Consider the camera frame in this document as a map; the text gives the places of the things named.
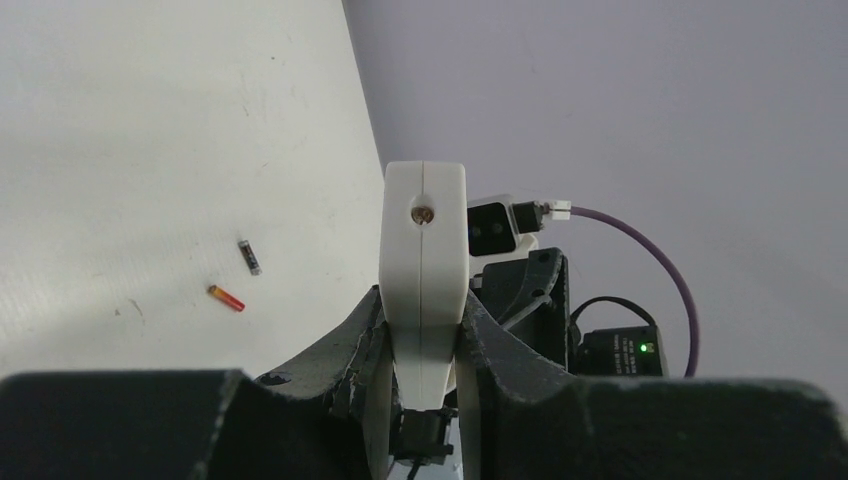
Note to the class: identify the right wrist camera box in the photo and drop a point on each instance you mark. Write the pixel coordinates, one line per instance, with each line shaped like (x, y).
(497, 224)

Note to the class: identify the white remote control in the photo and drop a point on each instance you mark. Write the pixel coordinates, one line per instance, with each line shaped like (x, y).
(423, 274)

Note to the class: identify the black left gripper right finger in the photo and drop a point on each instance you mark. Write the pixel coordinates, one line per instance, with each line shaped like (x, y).
(522, 416)

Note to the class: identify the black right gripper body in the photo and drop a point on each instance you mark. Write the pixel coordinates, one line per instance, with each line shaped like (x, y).
(530, 299)

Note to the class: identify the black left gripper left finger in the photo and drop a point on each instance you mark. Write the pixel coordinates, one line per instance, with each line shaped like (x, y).
(323, 414)

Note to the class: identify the black silver AAA battery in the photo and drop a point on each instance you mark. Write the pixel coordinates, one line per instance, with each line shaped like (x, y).
(250, 258)

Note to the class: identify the orange red AAA battery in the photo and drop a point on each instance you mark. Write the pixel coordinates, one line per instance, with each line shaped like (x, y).
(226, 298)

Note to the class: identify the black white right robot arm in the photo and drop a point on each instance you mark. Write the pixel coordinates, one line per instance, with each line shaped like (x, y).
(615, 352)

